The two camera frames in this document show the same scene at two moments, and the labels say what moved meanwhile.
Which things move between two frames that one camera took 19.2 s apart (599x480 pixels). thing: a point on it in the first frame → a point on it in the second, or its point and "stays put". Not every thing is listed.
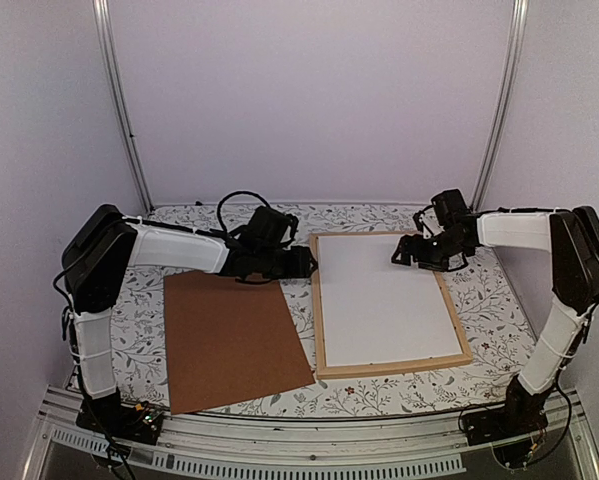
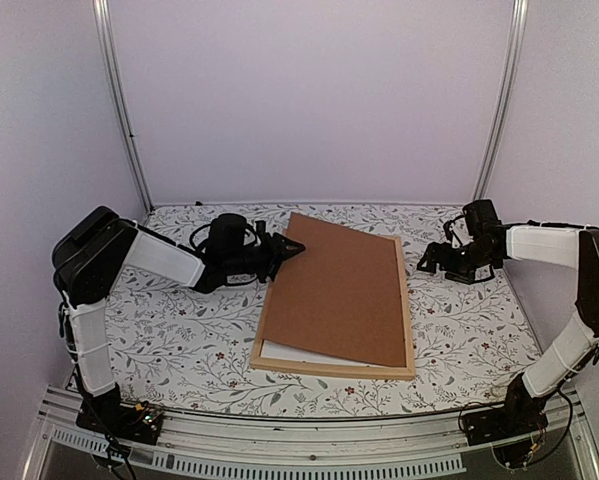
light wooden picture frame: [334, 371] → [407, 372]
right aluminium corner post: [515, 60] stays put
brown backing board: [229, 341] → [340, 294]
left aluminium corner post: [101, 15] stays put
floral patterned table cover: [496, 322] stays put
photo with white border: [375, 309] → [279, 351]
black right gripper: [405, 245] → [433, 252]
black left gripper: [300, 266] stays put
